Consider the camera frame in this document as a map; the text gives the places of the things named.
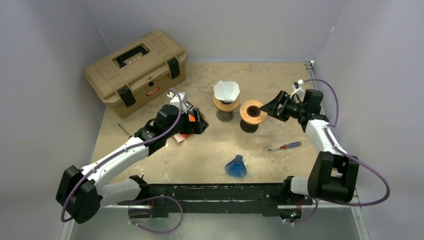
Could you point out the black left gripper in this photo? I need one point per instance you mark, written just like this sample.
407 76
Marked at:
197 126

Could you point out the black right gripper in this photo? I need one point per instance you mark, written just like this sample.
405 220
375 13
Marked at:
272 108

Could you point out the black orange coffee filter box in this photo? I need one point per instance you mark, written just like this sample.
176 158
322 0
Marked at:
178 137

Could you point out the clear glass carafe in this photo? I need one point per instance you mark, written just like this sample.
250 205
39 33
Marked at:
224 116

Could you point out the dark carafe with red rim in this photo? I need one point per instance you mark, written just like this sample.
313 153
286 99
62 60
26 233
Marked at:
247 127

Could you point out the white paper coffee filter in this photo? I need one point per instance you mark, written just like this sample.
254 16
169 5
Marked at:
226 91

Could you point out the blue glass dripper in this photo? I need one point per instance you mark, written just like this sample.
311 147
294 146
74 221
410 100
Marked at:
236 168

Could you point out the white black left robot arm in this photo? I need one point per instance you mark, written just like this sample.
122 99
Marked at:
82 192

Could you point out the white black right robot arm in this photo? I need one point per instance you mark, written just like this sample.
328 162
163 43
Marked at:
333 176

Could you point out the yellow black screwdriver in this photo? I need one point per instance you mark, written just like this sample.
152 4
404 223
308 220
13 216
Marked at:
125 131

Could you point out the tan plastic toolbox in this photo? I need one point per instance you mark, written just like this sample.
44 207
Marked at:
134 75

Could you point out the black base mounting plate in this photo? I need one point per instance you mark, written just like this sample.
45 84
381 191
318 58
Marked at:
266 199

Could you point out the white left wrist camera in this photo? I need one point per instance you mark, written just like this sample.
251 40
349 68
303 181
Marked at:
178 100

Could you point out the red handled screwdriver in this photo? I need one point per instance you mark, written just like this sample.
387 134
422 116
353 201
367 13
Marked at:
286 146

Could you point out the aluminium frame rail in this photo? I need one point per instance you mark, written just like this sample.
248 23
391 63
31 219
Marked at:
320 221

